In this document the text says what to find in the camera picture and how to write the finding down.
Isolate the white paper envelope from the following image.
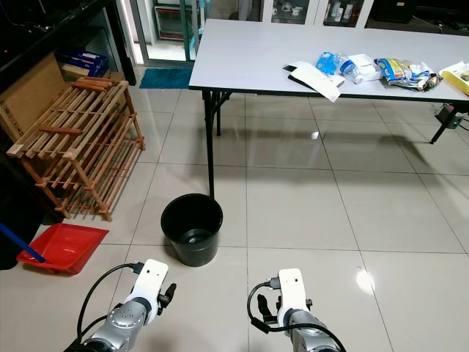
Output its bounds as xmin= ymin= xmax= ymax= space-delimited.
xmin=281 ymin=60 xmax=346 ymax=103

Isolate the black plastic rubbish bin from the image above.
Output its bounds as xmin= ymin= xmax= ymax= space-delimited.
xmin=160 ymin=194 xmax=224 ymax=268

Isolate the red plastic dustpan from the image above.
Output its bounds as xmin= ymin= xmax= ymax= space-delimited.
xmin=35 ymin=223 xmax=110 ymax=276

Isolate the black bag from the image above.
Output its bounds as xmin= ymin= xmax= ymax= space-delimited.
xmin=0 ymin=155 xmax=46 ymax=271

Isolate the teal door mat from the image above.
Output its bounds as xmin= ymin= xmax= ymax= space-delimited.
xmin=137 ymin=67 xmax=194 ymax=91

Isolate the wooden slatted shoe rack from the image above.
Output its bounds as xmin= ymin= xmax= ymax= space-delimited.
xmin=6 ymin=78 xmax=147 ymax=222

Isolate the brown cardboard sheet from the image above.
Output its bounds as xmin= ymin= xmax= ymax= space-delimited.
xmin=0 ymin=53 xmax=75 ymax=144

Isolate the blue printed package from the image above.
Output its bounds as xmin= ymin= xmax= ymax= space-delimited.
xmin=54 ymin=48 xmax=110 ymax=78

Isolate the white folding table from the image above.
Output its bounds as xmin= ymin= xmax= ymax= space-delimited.
xmin=188 ymin=18 xmax=469 ymax=199

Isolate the black power adapter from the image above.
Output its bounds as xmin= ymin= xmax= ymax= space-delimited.
xmin=433 ymin=102 xmax=469 ymax=127

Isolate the yellow blue snack bag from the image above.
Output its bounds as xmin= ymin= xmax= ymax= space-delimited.
xmin=373 ymin=56 xmax=441 ymax=92

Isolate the black shelf unit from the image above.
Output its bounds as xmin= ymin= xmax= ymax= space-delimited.
xmin=0 ymin=0 xmax=141 ymax=90

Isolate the white glass door cabinet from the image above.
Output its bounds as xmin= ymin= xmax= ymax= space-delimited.
xmin=121 ymin=0 xmax=371 ymax=66

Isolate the yellow cardboard box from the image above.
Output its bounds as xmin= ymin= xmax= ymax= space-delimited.
xmin=438 ymin=61 xmax=469 ymax=97

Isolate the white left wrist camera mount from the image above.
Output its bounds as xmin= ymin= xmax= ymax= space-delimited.
xmin=127 ymin=259 xmax=169 ymax=323

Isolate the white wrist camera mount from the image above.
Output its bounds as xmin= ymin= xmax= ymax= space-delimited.
xmin=276 ymin=268 xmax=309 ymax=323
xmin=127 ymin=259 xmax=169 ymax=323

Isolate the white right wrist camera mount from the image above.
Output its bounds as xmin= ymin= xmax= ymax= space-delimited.
xmin=276 ymin=268 xmax=309 ymax=323

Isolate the blue broom handle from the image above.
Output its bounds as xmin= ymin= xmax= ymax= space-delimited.
xmin=0 ymin=223 xmax=47 ymax=263

